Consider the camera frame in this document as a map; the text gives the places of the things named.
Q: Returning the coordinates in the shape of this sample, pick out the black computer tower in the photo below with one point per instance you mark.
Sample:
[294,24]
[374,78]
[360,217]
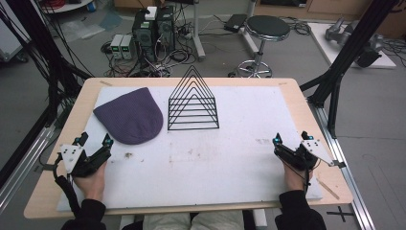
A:
[145,36]
[166,30]

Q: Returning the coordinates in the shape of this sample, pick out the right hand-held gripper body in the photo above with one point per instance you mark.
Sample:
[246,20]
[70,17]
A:
[303,154]

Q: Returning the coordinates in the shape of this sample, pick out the person's left hand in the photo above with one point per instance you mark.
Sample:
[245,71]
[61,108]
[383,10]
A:
[91,182]

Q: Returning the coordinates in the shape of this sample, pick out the person's lap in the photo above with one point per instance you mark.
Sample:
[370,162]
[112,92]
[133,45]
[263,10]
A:
[191,221]

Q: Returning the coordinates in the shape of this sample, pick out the white power strip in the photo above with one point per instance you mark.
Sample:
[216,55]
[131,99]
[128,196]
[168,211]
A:
[151,13]

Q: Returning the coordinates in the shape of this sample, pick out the grey power supply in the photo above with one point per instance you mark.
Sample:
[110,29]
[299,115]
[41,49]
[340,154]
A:
[116,46]
[126,47]

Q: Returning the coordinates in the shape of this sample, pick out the white foam mat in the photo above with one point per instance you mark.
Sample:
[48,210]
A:
[188,150]

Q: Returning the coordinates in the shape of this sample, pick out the black flat box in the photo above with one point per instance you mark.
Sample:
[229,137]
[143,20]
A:
[235,23]

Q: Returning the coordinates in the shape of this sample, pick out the wooden stick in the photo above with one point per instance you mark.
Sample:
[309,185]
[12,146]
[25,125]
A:
[327,189]

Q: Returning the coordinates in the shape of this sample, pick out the purple knit beanie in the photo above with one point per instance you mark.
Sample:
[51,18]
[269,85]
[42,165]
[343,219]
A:
[131,116]

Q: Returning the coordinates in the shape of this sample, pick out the black metal frame stand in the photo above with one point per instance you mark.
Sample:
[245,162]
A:
[348,60]
[38,64]

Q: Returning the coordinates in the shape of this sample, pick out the aluminium rail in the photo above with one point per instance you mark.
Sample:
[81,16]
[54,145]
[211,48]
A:
[343,166]
[25,163]

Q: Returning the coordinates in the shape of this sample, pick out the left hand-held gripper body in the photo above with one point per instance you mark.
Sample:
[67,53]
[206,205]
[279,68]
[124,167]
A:
[83,158]

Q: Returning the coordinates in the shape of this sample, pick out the grey metal table leg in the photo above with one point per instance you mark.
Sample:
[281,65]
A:
[198,32]

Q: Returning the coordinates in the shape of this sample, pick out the black round stool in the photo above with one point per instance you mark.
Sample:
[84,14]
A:
[263,44]

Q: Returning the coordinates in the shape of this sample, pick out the person's right hand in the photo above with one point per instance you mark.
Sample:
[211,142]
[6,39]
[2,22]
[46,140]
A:
[295,177]

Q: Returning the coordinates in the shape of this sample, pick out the white floor board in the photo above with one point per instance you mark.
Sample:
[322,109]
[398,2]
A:
[348,44]

